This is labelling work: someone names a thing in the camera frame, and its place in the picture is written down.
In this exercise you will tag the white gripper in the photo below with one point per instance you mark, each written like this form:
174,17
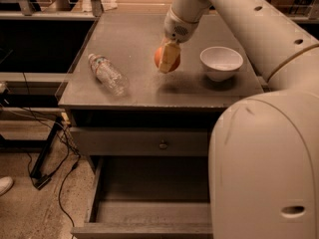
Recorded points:
175,28

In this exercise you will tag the orange fruit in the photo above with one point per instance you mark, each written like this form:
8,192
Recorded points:
159,57

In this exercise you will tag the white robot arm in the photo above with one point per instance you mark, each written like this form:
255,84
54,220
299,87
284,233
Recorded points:
263,159

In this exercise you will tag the grey wooden drawer cabinet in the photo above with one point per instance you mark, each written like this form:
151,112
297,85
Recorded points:
185,98

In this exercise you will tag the closed grey top drawer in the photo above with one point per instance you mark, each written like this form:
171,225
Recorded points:
140,141

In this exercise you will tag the open grey middle drawer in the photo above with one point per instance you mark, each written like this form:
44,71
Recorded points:
148,197

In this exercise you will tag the white ceramic bowl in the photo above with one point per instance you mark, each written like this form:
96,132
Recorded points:
220,63

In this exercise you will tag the clear plastic water bottle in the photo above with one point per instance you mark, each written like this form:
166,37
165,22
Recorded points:
109,75

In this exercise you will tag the white cloth on shelf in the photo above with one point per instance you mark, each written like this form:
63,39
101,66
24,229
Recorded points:
87,5

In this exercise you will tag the black table leg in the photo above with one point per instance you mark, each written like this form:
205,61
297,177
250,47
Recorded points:
39,180

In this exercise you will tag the white shoe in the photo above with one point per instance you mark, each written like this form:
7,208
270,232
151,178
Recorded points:
6,184

